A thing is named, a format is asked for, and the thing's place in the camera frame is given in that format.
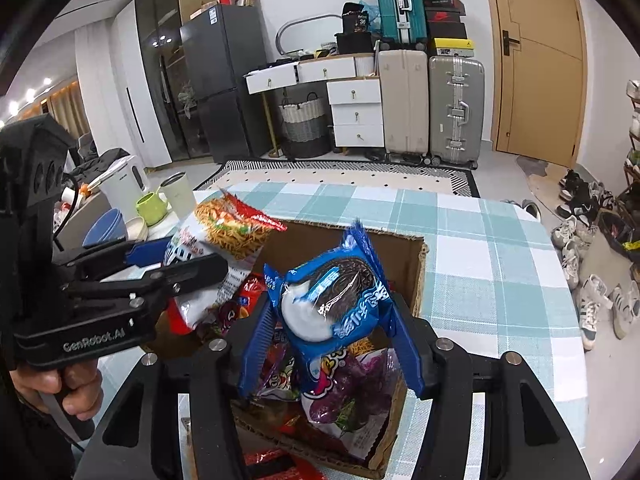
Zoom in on blue Oreo snack packet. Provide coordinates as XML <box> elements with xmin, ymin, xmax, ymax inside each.
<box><xmin>264</xmin><ymin>220</ymin><xmax>395</xmax><ymax>392</ymax></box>

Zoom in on purple snack bag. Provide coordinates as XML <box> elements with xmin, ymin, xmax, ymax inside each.
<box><xmin>299</xmin><ymin>344</ymin><xmax>400</xmax><ymax>460</ymax></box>

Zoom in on red cookie snack packet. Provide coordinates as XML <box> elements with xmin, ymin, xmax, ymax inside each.
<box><xmin>244</xmin><ymin>448</ymin><xmax>326</xmax><ymax>480</ymax></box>

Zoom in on person's left hand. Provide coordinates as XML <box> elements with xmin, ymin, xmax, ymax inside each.
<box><xmin>10</xmin><ymin>360</ymin><xmax>103</xmax><ymax>420</ymax></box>

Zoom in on cream shallow bowl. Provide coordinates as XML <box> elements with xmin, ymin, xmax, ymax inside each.
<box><xmin>125</xmin><ymin>217</ymin><xmax>149</xmax><ymax>243</ymax></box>

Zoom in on green ceramic mug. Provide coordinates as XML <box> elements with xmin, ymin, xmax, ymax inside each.
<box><xmin>136</xmin><ymin>192</ymin><xmax>168</xmax><ymax>226</ymax></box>

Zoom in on blue stacked bowls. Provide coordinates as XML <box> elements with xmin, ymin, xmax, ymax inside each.
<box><xmin>82</xmin><ymin>208</ymin><xmax>127</xmax><ymax>247</ymax></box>

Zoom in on red chip bag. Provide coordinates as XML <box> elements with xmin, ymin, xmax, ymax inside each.
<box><xmin>212</xmin><ymin>273</ymin><xmax>267</xmax><ymax>335</ymax></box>

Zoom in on cream tumbler cup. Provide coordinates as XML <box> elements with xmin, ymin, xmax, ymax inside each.
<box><xmin>158</xmin><ymin>171</ymin><xmax>198</xmax><ymax>220</ymax></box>

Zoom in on white electric kettle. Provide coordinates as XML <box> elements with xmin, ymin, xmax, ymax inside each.
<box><xmin>98</xmin><ymin>155</ymin><xmax>151</xmax><ymax>221</ymax></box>

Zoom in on brown SF cardboard box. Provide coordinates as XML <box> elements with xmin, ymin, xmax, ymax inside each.
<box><xmin>139</xmin><ymin>216</ymin><xmax>431</xmax><ymax>480</ymax></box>

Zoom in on dotted floor rug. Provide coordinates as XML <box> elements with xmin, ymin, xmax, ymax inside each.
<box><xmin>196</xmin><ymin>159</ymin><xmax>480</xmax><ymax>198</ymax></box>

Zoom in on woven laundry basket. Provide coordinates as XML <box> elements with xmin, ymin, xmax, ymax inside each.
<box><xmin>279</xmin><ymin>92</ymin><xmax>331</xmax><ymax>160</ymax></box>

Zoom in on black refrigerator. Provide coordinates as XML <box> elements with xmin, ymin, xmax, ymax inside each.
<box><xmin>180</xmin><ymin>4</ymin><xmax>272</xmax><ymax>164</ymax></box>

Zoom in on white drawer desk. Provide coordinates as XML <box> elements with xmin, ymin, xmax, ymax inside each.
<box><xmin>245</xmin><ymin>53</ymin><xmax>385</xmax><ymax>148</ymax></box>

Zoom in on silver aluminium suitcase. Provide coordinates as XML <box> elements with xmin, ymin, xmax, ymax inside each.
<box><xmin>428</xmin><ymin>55</ymin><xmax>485</xmax><ymax>170</ymax></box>

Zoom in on beige hard suitcase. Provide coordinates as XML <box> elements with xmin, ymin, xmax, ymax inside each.
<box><xmin>378</xmin><ymin>50</ymin><xmax>430</xmax><ymax>156</ymax></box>

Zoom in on stacked shoe boxes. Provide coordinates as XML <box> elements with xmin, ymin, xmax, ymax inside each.
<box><xmin>423</xmin><ymin>0</ymin><xmax>475</xmax><ymax>58</ymax></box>

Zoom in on wooden door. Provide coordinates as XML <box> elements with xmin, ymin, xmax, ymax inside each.
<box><xmin>489</xmin><ymin>0</ymin><xmax>587</xmax><ymax>168</ymax></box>

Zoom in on teal hard suitcase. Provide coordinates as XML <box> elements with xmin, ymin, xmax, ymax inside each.
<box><xmin>378</xmin><ymin>0</ymin><xmax>428</xmax><ymax>51</ymax></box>

